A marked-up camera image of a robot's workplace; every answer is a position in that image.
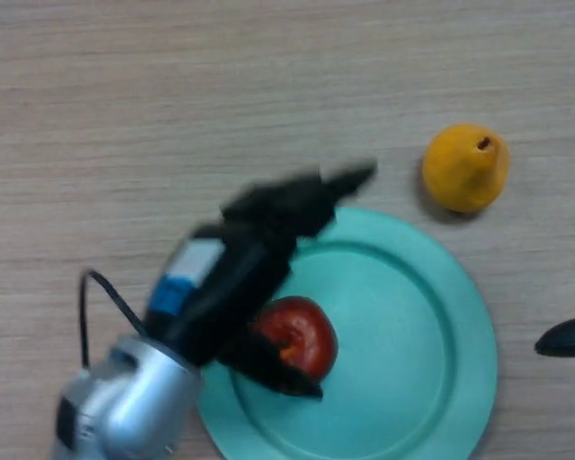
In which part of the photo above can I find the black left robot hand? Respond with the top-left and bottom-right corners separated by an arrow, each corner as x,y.
143,160 -> 379,400

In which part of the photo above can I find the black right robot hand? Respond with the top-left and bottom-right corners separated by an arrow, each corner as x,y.
534,314 -> 575,358

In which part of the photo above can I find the red apple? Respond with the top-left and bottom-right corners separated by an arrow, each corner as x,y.
251,295 -> 339,384

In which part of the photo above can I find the green plate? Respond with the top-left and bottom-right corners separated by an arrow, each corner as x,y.
194,206 -> 499,460

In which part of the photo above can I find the yellow pear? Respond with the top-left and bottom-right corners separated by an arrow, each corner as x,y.
422,123 -> 512,214

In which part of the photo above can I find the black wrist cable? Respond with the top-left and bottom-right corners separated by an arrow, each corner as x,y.
79,270 -> 148,368

